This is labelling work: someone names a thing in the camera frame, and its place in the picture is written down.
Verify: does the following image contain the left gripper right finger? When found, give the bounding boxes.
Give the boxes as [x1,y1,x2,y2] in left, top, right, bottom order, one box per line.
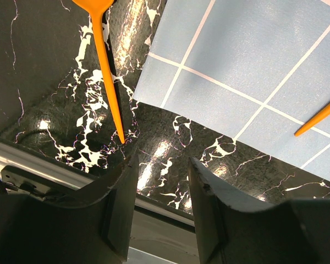
[188,157,330,263]

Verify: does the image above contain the blue checked placemat cloth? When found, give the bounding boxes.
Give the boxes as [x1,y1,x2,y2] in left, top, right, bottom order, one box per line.
[134,1,330,181]

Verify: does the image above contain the orange plastic spoon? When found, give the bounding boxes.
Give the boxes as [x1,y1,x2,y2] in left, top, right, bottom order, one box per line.
[73,0,125,144]

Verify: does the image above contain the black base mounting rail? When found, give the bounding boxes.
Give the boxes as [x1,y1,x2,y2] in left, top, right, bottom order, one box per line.
[1,166,74,199]

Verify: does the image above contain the orange plastic fork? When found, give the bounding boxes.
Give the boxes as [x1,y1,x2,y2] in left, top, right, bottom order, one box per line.
[294,103,330,137]

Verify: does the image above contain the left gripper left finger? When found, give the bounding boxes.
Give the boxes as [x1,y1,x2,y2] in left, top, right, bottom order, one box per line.
[0,154,139,263]

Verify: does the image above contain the front aluminium rail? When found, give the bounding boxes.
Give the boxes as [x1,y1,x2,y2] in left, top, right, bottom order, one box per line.
[0,142,194,227]

